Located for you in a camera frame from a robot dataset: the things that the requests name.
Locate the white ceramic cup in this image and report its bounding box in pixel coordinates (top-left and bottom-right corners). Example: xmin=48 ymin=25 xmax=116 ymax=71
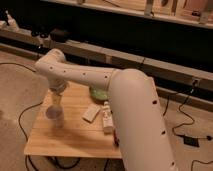
xmin=46 ymin=105 xmax=64 ymax=128

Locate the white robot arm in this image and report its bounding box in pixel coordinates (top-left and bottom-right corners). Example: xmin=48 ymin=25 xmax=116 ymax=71
xmin=35 ymin=49 xmax=179 ymax=171

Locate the green plate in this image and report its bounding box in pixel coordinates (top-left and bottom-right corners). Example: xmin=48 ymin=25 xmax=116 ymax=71
xmin=89 ymin=87 xmax=108 ymax=101

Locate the white rectangular box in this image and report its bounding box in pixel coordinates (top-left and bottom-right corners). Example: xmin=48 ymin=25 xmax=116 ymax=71
xmin=82 ymin=104 xmax=100 ymax=123

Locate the black box on ledge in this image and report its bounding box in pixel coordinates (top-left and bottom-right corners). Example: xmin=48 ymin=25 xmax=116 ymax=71
xmin=50 ymin=29 xmax=69 ymax=43

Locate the wooden table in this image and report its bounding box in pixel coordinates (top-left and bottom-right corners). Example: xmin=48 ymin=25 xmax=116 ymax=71
xmin=24 ymin=83 xmax=121 ymax=161

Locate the white spray bottle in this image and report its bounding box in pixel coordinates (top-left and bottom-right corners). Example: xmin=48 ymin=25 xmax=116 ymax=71
xmin=5 ymin=10 xmax=19 ymax=31

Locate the black power adapter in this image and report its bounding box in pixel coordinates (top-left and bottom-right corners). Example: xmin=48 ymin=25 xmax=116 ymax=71
xmin=183 ymin=136 xmax=199 ymax=147

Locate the black floor cable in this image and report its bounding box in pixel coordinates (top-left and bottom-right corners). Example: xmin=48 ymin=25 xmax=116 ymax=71
xmin=17 ymin=101 xmax=44 ymax=171

